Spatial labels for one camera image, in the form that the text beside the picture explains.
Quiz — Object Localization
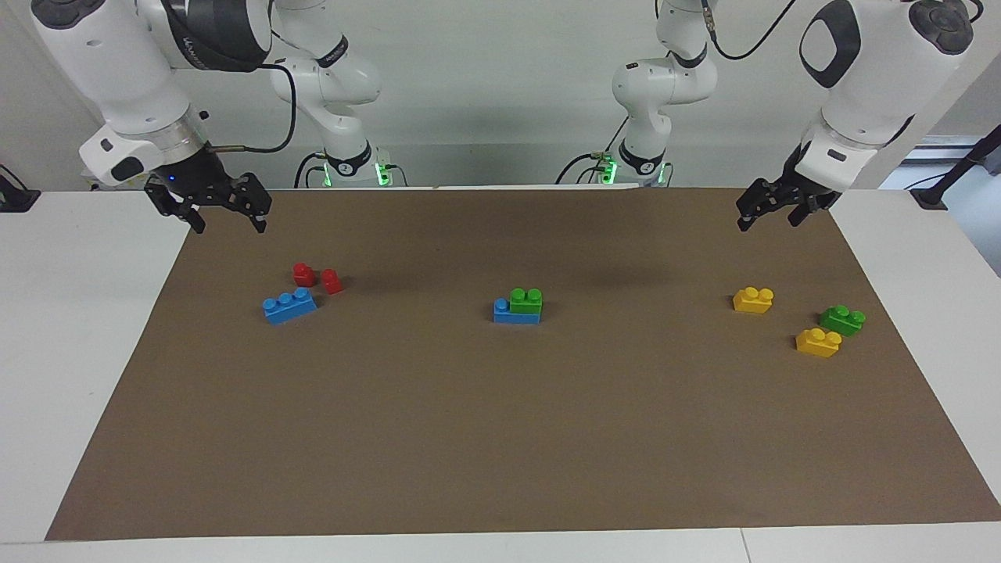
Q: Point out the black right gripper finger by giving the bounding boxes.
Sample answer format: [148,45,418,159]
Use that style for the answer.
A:
[145,181,206,235]
[227,172,273,234]

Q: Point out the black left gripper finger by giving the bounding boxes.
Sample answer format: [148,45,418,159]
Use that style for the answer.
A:
[737,178,787,233]
[786,192,822,228]

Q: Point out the blue three-stud block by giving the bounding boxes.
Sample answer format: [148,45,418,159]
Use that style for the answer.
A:
[262,287,318,325]
[493,298,542,325]

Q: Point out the yellow two-stud block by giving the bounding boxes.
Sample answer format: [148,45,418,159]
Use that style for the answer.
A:
[795,328,843,359]
[733,287,775,314]

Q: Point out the black table clamp stand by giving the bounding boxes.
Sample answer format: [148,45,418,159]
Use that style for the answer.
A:
[910,124,1001,210]

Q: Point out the black table clamp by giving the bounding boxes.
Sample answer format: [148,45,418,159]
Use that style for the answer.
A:
[0,164,41,213]

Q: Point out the brown table mat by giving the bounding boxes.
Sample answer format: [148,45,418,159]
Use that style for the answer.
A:
[45,186,1001,542]

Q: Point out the black right base cable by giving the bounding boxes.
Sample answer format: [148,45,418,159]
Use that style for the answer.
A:
[293,152,329,189]

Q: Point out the black base cable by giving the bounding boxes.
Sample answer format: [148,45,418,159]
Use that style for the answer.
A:
[293,152,329,189]
[554,117,630,185]

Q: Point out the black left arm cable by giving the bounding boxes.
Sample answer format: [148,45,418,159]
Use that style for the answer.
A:
[698,0,800,62]

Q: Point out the black left base cable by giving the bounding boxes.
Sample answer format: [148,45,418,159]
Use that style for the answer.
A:
[554,117,630,185]

